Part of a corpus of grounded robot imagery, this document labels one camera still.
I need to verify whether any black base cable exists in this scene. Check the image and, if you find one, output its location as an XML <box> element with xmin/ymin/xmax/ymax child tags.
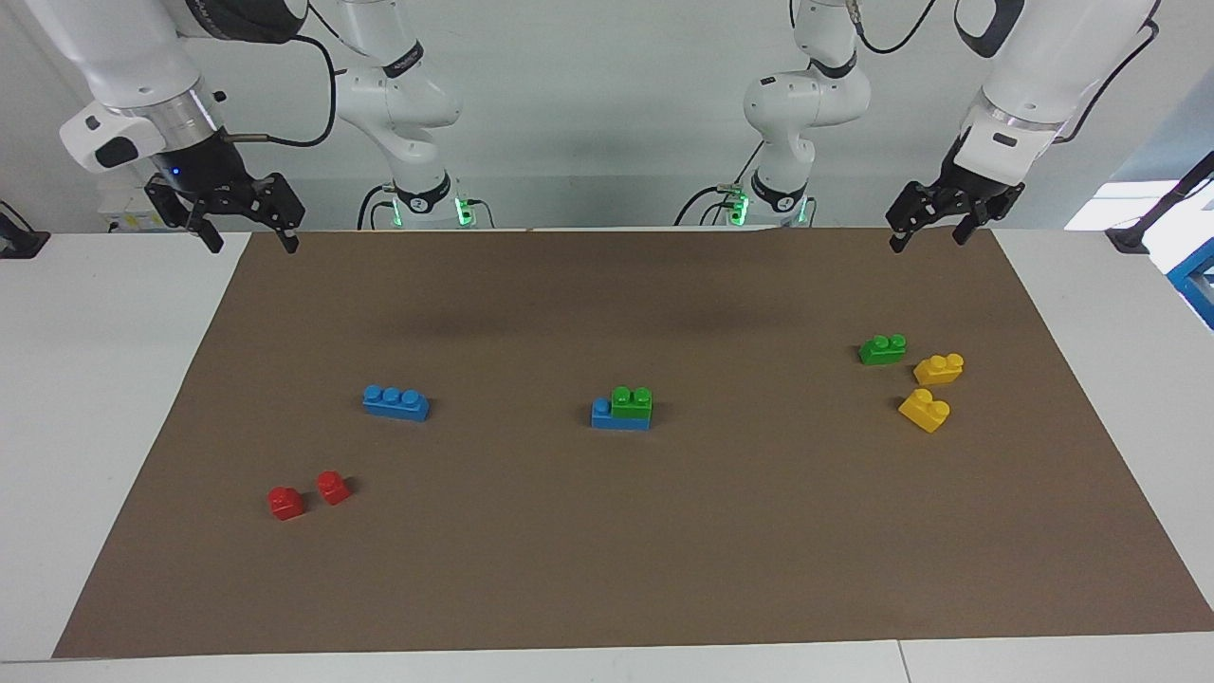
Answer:
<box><xmin>673</xmin><ymin>140</ymin><xmax>765</xmax><ymax>228</ymax></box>
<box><xmin>357</xmin><ymin>184</ymin><xmax>395</xmax><ymax>231</ymax></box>

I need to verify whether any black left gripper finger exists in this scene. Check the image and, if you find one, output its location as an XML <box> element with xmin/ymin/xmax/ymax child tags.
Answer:
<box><xmin>953</xmin><ymin>185</ymin><xmax>1023</xmax><ymax>246</ymax></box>
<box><xmin>887</xmin><ymin>180</ymin><xmax>949</xmax><ymax>254</ymax></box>

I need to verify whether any black left base cable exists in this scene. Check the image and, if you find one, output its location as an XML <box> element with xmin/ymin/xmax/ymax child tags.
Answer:
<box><xmin>673</xmin><ymin>140</ymin><xmax>765</xmax><ymax>228</ymax></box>

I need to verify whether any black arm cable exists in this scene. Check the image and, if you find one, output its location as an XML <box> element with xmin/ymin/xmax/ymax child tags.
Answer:
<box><xmin>1051</xmin><ymin>17</ymin><xmax>1163</xmax><ymax>145</ymax></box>
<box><xmin>228</xmin><ymin>33</ymin><xmax>339</xmax><ymax>149</ymax></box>

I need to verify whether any white power strip box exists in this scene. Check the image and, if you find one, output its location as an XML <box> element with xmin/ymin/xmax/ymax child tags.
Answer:
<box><xmin>98</xmin><ymin>185</ymin><xmax>191</xmax><ymax>233</ymax></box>

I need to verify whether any black clamp stand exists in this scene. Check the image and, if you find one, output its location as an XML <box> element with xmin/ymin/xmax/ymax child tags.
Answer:
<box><xmin>1105</xmin><ymin>152</ymin><xmax>1214</xmax><ymax>255</ymax></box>

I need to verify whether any blue three-stud block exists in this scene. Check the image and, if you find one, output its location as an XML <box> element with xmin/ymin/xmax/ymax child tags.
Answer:
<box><xmin>591</xmin><ymin>397</ymin><xmax>653</xmax><ymax>433</ymax></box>
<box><xmin>361</xmin><ymin>384</ymin><xmax>431</xmax><ymax>423</ymax></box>

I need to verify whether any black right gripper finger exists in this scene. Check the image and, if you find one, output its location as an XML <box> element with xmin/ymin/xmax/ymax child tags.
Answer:
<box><xmin>144</xmin><ymin>180</ymin><xmax>226</xmax><ymax>254</ymax></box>
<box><xmin>251</xmin><ymin>173</ymin><xmax>306</xmax><ymax>255</ymax></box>

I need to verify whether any yellow two-stud block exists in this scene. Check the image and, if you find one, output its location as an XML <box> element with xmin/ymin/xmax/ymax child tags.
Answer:
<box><xmin>912</xmin><ymin>353</ymin><xmax>966</xmax><ymax>386</ymax></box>
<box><xmin>897</xmin><ymin>387</ymin><xmax>952</xmax><ymax>434</ymax></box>

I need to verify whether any blue metal frame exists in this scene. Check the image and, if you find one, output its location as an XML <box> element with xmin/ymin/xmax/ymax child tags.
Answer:
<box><xmin>1167</xmin><ymin>237</ymin><xmax>1214</xmax><ymax>331</ymax></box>

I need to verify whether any black clamp mount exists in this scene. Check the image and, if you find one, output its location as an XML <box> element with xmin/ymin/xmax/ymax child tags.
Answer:
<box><xmin>0</xmin><ymin>201</ymin><xmax>50</xmax><ymax>259</ymax></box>

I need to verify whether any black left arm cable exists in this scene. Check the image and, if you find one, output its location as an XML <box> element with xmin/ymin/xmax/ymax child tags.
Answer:
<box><xmin>1051</xmin><ymin>17</ymin><xmax>1163</xmax><ymax>145</ymax></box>

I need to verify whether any black right base cable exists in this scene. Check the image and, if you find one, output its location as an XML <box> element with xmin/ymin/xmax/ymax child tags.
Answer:
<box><xmin>357</xmin><ymin>184</ymin><xmax>395</xmax><ymax>231</ymax></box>

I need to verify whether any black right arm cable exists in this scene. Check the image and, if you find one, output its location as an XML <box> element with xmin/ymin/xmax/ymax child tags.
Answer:
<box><xmin>228</xmin><ymin>33</ymin><xmax>339</xmax><ymax>149</ymax></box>

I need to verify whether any brown table mat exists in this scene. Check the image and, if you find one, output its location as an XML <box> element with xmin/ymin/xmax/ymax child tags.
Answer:
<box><xmin>52</xmin><ymin>226</ymin><xmax>1214</xmax><ymax>659</ymax></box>

